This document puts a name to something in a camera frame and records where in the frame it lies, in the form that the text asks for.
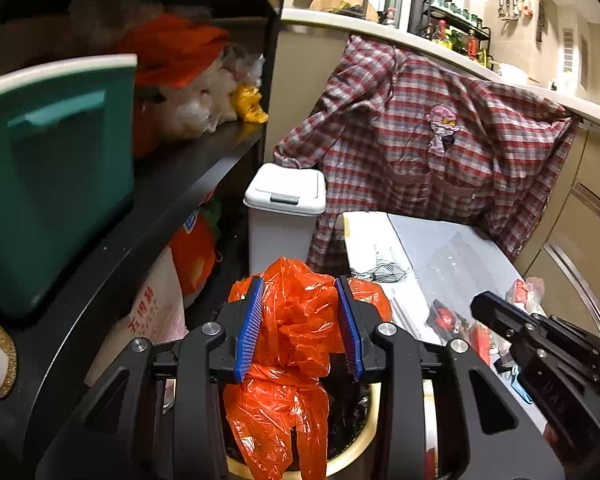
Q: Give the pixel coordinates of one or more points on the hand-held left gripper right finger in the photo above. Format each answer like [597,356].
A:
[349,332]

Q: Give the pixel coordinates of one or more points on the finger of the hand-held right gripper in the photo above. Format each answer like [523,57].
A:
[500,312]

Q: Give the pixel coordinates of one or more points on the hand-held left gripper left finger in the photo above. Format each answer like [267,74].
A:
[249,330]

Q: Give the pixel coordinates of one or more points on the red snack wrapper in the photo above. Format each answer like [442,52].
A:
[526,292]
[480,340]

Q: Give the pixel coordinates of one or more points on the orange plastic bag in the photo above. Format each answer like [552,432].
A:
[295,320]

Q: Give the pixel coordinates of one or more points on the black and red packet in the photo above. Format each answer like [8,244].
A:
[445,317]

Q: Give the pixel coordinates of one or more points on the black bin liner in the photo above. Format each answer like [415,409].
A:
[341,425]

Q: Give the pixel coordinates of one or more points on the beige round trash bin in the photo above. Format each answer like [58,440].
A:
[356,442]

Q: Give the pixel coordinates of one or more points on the clear plastic wrapper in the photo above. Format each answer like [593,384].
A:
[450,260]

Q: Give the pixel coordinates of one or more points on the orange food packet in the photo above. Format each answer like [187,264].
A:
[195,260]

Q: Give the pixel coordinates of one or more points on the white printed cardboard box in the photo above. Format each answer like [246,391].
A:
[365,240]

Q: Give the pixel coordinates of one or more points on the white rice sack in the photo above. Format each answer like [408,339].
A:
[150,310]

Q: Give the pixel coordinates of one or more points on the white pedal bin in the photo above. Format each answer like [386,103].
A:
[280,230]

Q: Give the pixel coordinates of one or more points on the beige kitchen cabinet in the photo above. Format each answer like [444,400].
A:
[580,240]

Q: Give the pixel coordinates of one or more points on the red plaid shirt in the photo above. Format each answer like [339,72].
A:
[405,160]

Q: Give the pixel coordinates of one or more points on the black shelf unit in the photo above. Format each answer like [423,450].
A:
[190,160]

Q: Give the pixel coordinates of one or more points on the yellow plastic bag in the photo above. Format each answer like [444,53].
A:
[247,102]

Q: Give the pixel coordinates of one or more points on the clear plastic bags bundle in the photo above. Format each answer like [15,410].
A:
[195,105]

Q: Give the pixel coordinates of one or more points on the teal storage box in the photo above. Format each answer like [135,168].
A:
[55,185]

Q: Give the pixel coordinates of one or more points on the black spice rack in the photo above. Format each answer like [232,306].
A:
[455,35]

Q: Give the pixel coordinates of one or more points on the orange shopping bag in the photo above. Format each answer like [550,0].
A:
[175,50]

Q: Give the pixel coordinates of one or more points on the hanging kitchen utensils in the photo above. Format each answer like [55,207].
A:
[510,2]

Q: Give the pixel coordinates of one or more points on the wooden cutting board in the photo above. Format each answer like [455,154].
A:
[340,2]

